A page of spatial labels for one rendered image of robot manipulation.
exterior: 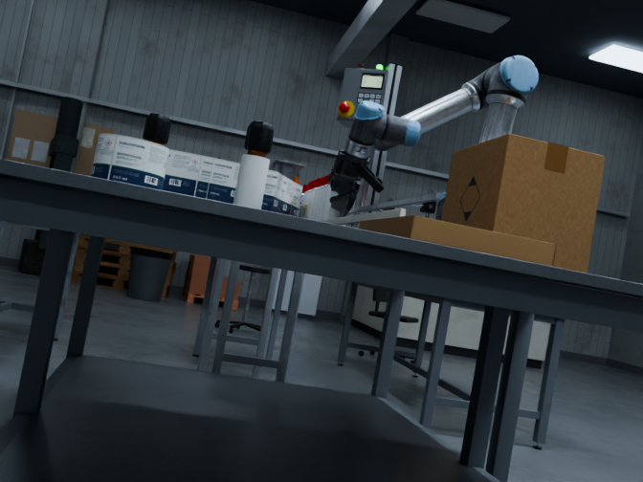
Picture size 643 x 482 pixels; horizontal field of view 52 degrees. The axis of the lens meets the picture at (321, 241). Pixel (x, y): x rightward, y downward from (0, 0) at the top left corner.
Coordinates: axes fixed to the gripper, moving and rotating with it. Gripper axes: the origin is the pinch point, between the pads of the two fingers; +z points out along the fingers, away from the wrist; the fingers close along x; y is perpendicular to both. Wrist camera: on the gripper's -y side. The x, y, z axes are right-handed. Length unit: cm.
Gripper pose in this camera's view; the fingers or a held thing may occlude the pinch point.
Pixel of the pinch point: (343, 215)
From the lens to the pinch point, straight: 203.2
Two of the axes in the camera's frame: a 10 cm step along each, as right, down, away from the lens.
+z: -2.6, 8.5, 4.5
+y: -9.6, -1.8, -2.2
